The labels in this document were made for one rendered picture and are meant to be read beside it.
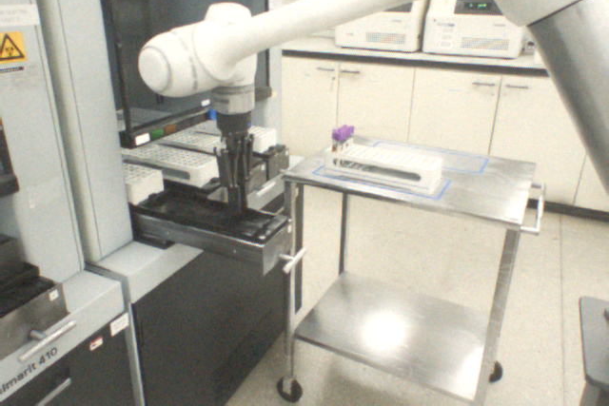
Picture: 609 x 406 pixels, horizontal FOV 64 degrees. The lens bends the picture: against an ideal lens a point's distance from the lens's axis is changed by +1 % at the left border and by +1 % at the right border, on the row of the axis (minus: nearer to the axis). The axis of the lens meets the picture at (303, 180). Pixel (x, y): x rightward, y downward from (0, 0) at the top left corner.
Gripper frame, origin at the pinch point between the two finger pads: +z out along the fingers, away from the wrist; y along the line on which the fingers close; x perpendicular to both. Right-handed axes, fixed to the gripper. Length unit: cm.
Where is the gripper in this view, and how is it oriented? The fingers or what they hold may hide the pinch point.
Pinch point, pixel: (237, 197)
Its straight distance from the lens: 111.6
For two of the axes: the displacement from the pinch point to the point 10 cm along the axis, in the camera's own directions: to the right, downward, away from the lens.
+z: -0.1, 9.2, 3.8
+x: 9.0, 1.8, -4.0
